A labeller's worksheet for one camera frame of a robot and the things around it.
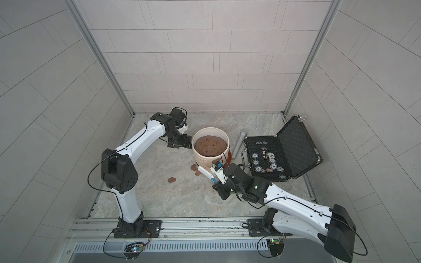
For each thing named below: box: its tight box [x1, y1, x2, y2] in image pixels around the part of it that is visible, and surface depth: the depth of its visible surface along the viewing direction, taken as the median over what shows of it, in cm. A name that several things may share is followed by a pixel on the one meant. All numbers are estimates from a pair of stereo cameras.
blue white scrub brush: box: [197, 164, 217, 184], surface depth 74 cm
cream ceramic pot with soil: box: [191, 126, 232, 168], surface depth 89 cm
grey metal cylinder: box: [231, 130, 248, 160], surface depth 101 cm
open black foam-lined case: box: [241, 114, 323, 184], surface depth 90 cm
